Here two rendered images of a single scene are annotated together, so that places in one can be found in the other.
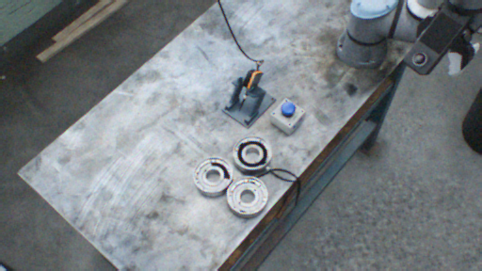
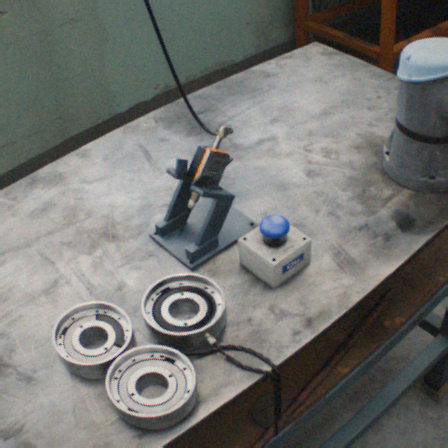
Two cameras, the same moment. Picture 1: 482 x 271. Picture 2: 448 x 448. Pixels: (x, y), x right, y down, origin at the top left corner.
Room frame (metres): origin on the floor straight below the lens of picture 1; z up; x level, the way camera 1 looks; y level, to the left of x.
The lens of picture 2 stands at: (0.12, -0.17, 1.41)
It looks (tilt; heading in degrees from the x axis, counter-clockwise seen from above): 40 degrees down; 8
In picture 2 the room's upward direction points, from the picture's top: 5 degrees counter-clockwise
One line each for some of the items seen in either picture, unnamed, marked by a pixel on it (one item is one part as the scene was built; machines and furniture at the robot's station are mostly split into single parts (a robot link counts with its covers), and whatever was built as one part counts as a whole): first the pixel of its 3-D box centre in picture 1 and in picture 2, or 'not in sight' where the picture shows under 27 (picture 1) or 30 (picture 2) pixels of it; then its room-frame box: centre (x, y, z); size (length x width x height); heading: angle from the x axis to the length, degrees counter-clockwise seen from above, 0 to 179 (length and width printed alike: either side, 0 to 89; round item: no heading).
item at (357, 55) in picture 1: (364, 39); (426, 142); (0.98, -0.40, 0.85); 0.15 x 0.15 x 0.10
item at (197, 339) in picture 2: (252, 155); (184, 313); (0.63, -0.04, 0.82); 0.10 x 0.10 x 0.04
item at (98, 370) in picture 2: (213, 177); (95, 341); (0.57, 0.07, 0.82); 0.10 x 0.10 x 0.04
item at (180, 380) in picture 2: (247, 198); (153, 389); (0.51, -0.01, 0.82); 0.08 x 0.08 x 0.02
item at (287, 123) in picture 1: (288, 115); (278, 248); (0.75, -0.15, 0.82); 0.08 x 0.07 x 0.05; 135
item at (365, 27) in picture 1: (375, 11); (437, 83); (0.98, -0.41, 0.97); 0.13 x 0.12 x 0.14; 66
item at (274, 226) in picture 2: (288, 111); (274, 236); (0.74, -0.14, 0.85); 0.04 x 0.04 x 0.05
